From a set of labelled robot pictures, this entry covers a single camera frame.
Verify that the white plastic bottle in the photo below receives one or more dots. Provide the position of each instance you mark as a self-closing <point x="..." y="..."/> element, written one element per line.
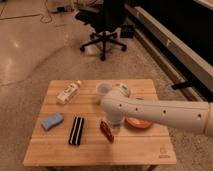
<point x="64" y="96"/>

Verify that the black white striped block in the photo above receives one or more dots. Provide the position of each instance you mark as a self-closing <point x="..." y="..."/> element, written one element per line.
<point x="76" y="131"/>

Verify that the translucent plastic cup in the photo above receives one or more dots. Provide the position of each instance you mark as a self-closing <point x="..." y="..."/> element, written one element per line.
<point x="102" y="89"/>

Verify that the dark red pepper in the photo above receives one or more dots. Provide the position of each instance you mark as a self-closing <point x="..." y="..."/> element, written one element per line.
<point x="106" y="131"/>

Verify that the wooden table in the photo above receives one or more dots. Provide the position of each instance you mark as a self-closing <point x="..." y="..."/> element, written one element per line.
<point x="131" y="146"/>

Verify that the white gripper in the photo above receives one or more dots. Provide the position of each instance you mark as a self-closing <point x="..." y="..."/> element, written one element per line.
<point x="115" y="128"/>

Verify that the black office chair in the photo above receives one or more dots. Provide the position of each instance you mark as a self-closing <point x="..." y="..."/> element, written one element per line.
<point x="104" y="20"/>

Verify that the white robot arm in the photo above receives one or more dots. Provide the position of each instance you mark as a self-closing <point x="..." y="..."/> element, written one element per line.
<point x="196" y="117"/>

